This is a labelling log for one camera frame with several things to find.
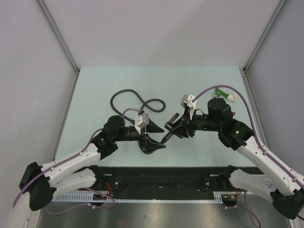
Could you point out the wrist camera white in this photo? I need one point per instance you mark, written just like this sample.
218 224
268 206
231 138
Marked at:
141 121
188 104

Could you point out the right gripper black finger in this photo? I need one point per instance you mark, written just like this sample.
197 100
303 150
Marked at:
179 124
182 133

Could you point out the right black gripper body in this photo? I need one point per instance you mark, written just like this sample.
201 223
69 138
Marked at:
192 125

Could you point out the right aluminium frame post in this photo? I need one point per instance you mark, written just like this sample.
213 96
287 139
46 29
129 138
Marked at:
270 24

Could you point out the green tap white elbow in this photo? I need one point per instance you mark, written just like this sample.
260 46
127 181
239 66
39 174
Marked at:
219 93

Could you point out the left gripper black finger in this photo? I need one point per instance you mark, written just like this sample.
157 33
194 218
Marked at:
153 128
154 146

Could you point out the dark metal faucet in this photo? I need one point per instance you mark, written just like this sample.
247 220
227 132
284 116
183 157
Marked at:
169 126

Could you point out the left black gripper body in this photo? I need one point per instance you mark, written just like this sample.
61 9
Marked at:
142 132

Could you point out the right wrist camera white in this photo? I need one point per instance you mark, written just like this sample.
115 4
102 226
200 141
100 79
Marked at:
188 104

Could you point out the left aluminium frame post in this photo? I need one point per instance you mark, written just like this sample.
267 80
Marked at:
57 34

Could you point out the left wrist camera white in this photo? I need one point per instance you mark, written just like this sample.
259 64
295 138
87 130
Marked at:
141 121

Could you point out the white slotted cable duct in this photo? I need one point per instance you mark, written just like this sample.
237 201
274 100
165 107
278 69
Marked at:
86 197

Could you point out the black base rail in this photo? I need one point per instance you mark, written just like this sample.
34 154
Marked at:
150 183

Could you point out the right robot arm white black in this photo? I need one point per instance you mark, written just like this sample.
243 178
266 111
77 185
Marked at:
281 186

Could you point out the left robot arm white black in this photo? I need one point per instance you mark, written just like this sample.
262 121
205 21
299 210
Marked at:
78 170

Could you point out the aluminium frame post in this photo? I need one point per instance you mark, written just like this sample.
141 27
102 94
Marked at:
57 34
270 24

